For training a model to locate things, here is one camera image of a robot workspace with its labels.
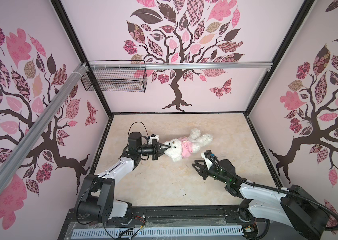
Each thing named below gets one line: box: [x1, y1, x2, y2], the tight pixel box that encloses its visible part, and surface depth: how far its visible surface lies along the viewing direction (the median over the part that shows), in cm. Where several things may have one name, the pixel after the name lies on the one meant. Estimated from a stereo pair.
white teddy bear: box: [163, 128, 213, 162], surface depth 77 cm
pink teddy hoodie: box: [178, 136, 194, 159], surface depth 77 cm
